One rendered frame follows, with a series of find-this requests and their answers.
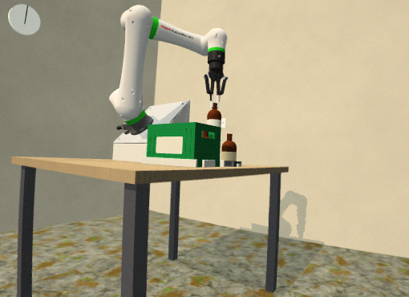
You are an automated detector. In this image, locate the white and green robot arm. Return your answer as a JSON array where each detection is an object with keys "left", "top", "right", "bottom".
[{"left": 109, "top": 5, "right": 227, "bottom": 136}]

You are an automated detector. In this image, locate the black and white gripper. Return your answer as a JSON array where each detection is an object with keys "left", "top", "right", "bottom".
[{"left": 204, "top": 62, "right": 228, "bottom": 108}]

